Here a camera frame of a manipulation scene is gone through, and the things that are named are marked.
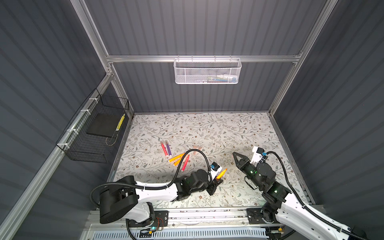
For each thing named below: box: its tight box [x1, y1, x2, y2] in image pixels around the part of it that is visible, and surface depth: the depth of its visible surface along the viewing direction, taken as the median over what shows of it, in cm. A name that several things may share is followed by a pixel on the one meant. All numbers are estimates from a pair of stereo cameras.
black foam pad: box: [86, 113, 121, 138], surface depth 77 cm
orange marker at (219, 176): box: [216, 168, 228, 180], surface depth 74 cm
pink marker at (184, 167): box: [181, 154, 190, 172], surface depth 93 cm
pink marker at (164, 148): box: [160, 141, 169, 157], surface depth 101 cm
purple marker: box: [165, 141, 172, 157], surface depth 101 cm
